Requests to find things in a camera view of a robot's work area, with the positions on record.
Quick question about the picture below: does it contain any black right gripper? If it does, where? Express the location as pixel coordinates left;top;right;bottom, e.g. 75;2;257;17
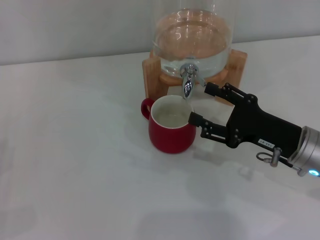
188;82;303;160

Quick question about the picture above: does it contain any chrome faucet with lever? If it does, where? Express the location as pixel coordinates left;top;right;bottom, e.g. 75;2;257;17
179;63;208;100

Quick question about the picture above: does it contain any red ceramic cup white inside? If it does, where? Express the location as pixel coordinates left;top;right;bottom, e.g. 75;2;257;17
140;94;197;155

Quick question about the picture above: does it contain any light wooden dispenser stand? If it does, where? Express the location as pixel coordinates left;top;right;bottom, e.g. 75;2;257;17
141;48;248;107

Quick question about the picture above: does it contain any clear glass water dispenser jar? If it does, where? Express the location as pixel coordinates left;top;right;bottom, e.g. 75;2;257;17
151;0;235;80

